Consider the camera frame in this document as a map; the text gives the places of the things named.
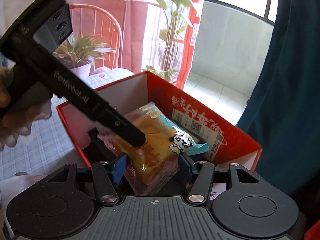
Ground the yellow panda snack packet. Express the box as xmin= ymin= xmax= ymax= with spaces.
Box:
xmin=98 ymin=102 xmax=209 ymax=196

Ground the red strawberry cardboard box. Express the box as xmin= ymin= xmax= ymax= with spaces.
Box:
xmin=56 ymin=72 xmax=262 ymax=171

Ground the black fabric item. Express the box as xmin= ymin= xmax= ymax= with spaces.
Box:
xmin=83 ymin=128 xmax=116 ymax=164

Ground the dark teal curtain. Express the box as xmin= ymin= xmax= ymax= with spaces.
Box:
xmin=237 ymin=0 xmax=319 ymax=194

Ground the person left hand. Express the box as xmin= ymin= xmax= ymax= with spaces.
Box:
xmin=0 ymin=65 xmax=53 ymax=151

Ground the pink printed backdrop curtain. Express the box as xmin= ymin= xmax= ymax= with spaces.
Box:
xmin=1 ymin=0 xmax=204 ymax=88

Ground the white mesh cloth bundle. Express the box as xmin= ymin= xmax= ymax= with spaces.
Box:
xmin=1 ymin=172 xmax=46 ymax=238

